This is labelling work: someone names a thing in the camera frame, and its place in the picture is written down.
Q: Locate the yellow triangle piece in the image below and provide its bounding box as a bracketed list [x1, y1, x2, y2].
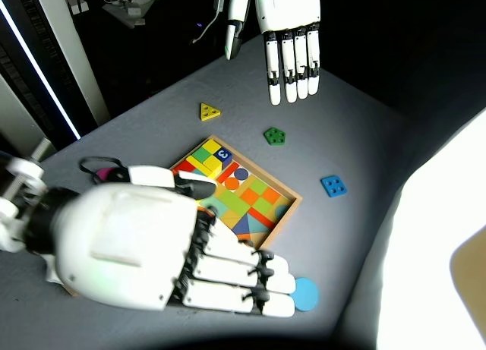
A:
[200, 102, 223, 122]

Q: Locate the green pentagon piece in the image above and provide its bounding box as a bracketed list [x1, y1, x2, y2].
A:
[263, 127, 287, 147]

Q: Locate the blue round disc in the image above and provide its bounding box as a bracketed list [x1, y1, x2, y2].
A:
[289, 276, 321, 313]

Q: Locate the blue square piece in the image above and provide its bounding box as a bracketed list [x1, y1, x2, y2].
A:
[320, 175, 349, 199]

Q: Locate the wooden puzzle tray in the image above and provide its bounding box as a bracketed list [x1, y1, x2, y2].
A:
[169, 134, 304, 251]

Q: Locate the white light strip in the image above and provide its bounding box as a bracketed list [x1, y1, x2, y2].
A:
[0, 0, 82, 140]

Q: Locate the grey table cloth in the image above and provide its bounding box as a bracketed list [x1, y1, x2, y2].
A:
[0, 36, 486, 350]

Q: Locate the beige board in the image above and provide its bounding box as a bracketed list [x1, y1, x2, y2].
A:
[450, 225, 486, 345]

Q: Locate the black cable loop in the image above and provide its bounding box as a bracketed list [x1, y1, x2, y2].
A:
[78, 156, 127, 184]

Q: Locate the white vertical post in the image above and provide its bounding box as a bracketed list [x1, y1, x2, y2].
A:
[32, 0, 112, 125]

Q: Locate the white cable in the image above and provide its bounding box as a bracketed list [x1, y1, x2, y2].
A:
[191, 0, 226, 45]

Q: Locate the grey equipment with cables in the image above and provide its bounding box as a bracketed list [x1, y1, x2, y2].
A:
[96, 0, 167, 30]

